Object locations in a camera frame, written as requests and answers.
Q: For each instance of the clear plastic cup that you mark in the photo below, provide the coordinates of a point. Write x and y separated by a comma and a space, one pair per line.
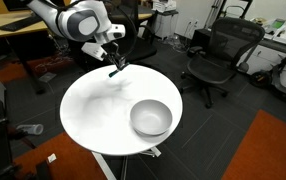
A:
31, 129

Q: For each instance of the black flat keyboard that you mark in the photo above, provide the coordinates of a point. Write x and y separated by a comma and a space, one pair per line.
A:
19, 23

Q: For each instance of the white round bowl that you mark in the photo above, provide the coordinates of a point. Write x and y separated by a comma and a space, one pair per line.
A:
151, 116

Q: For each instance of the black computer tower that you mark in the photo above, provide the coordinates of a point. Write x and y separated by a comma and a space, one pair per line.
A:
199, 38

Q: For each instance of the black mesh office chair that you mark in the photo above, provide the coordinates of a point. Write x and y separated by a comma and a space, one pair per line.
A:
229, 36

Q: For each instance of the white cabinet with counter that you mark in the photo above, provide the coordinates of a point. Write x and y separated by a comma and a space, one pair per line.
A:
266, 58

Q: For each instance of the black electric scooter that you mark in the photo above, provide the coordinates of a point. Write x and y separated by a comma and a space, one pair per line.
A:
259, 78

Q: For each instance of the white table base legs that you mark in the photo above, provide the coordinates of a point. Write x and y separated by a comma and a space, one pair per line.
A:
103, 166

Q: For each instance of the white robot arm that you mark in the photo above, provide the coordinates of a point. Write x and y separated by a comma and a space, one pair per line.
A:
66, 20

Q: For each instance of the black swivel chair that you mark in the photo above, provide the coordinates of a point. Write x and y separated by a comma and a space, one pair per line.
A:
143, 51

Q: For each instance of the small white paper scrap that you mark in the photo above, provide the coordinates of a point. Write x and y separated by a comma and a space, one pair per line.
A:
51, 158

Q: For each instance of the teal marker pen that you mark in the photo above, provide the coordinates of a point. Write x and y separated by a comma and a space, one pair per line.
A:
112, 74

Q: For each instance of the light wooden desk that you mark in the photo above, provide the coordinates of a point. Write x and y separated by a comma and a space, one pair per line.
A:
3, 20

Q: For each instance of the black tripod stand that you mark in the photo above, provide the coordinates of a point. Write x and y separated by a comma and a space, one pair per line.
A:
216, 11

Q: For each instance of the green item on counter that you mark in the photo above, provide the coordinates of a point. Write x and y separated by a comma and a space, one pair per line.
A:
278, 23

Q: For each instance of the white box device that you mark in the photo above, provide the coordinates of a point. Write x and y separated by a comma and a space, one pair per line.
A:
164, 5

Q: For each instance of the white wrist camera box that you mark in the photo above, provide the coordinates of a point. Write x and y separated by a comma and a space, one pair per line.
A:
93, 50

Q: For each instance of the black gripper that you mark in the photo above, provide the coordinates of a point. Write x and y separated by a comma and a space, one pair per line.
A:
110, 50

